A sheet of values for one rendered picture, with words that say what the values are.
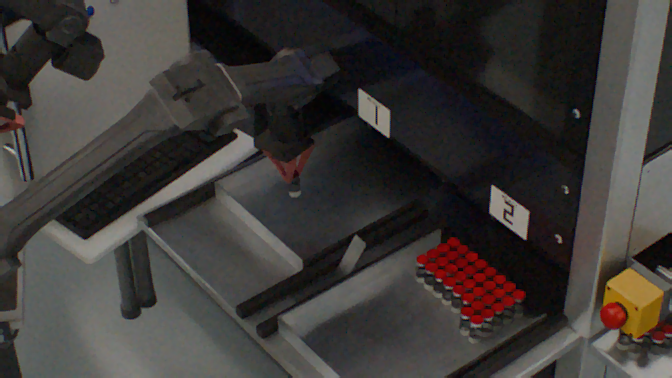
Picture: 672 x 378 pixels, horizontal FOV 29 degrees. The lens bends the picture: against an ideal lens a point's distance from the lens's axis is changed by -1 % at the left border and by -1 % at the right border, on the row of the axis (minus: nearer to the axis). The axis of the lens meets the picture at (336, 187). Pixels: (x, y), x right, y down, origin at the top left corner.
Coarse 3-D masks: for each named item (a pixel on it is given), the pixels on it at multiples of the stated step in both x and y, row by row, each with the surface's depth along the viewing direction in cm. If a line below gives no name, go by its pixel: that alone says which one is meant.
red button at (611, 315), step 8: (608, 304) 198; (616, 304) 197; (600, 312) 198; (608, 312) 196; (616, 312) 196; (608, 320) 197; (616, 320) 196; (624, 320) 197; (608, 328) 198; (616, 328) 197
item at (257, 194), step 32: (352, 128) 252; (320, 160) 245; (352, 160) 245; (384, 160) 245; (224, 192) 234; (256, 192) 238; (288, 192) 238; (320, 192) 238; (352, 192) 238; (384, 192) 238; (416, 192) 238; (448, 192) 237; (256, 224) 228; (288, 224) 232; (320, 224) 231; (352, 224) 231; (384, 224) 229; (288, 256) 224; (320, 256) 222
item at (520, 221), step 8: (496, 192) 213; (496, 200) 214; (512, 200) 210; (496, 208) 215; (520, 208) 209; (496, 216) 216; (520, 216) 210; (504, 224) 215; (520, 224) 211; (520, 232) 212
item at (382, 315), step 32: (416, 256) 225; (352, 288) 218; (384, 288) 219; (416, 288) 219; (288, 320) 212; (320, 320) 214; (352, 320) 214; (384, 320) 214; (416, 320) 213; (448, 320) 213; (544, 320) 210; (320, 352) 208; (352, 352) 208; (384, 352) 208; (416, 352) 208; (448, 352) 208; (480, 352) 208
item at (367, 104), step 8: (360, 96) 234; (368, 96) 232; (360, 104) 235; (368, 104) 233; (376, 104) 231; (360, 112) 236; (368, 112) 234; (384, 112) 230; (368, 120) 235; (384, 120) 231; (376, 128) 234; (384, 128) 232
